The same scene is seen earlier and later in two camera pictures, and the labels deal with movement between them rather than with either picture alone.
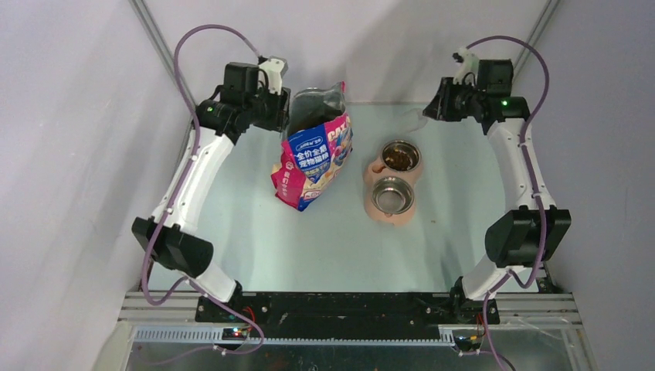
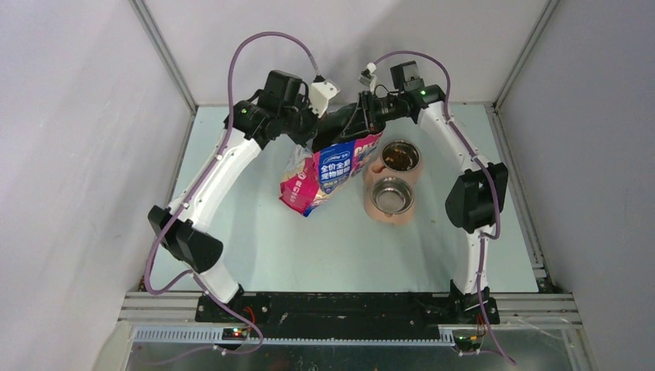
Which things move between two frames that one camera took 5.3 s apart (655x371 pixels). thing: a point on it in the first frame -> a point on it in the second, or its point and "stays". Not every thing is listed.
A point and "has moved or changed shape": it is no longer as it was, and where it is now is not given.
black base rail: [345, 315] stays
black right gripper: [441, 107] -> [367, 117]
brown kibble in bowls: [400, 156] stays
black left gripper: [279, 119] -> [310, 130]
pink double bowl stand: [375, 172] stays
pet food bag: [317, 145] has moved or changed shape
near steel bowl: [392, 195] stays
